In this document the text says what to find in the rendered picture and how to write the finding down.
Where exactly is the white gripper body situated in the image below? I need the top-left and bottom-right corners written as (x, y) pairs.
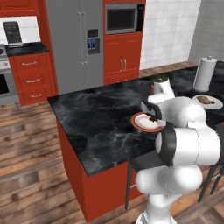
top-left (147, 92), bottom-right (177, 105)

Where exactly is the brown chicken drumstick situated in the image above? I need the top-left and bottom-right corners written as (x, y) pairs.
top-left (196, 95), bottom-right (216, 106)
top-left (147, 115), bottom-right (160, 123)

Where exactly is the red rimmed white plate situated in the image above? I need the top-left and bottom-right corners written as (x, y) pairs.
top-left (130, 111), bottom-right (167, 133)

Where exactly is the plain white plate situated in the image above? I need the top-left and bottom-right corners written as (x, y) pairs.
top-left (192, 94), bottom-right (224, 111)

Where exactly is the red island counter base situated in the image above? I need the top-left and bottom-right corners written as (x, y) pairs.
top-left (56, 117), bottom-right (153, 223)

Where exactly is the white paper towel roll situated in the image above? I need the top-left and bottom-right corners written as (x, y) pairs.
top-left (193, 55), bottom-right (218, 93)

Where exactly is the tall red cupboard run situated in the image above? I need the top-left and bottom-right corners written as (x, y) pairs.
top-left (102, 0), bottom-right (147, 86)

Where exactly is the black bar stool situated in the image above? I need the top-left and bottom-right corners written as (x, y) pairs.
top-left (198, 122), bottom-right (224, 204)
top-left (124, 150), bottom-right (170, 211)

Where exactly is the steel microwave oven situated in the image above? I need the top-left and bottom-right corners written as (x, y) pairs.
top-left (104, 3), bottom-right (145, 36)

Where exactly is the grey steel fridge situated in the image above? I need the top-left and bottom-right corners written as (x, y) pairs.
top-left (45, 0), bottom-right (105, 95)

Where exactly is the red drawer cabinet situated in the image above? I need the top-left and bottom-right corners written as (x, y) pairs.
top-left (8, 52), bottom-right (59, 106)

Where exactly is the steel oven range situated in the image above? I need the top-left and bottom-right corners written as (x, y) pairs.
top-left (0, 43), bottom-right (20, 111)

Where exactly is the black coffee machine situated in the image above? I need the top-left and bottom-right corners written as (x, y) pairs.
top-left (3, 21), bottom-right (24, 48)

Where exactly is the red wall cupboard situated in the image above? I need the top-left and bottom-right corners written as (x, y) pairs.
top-left (0, 0), bottom-right (40, 18)

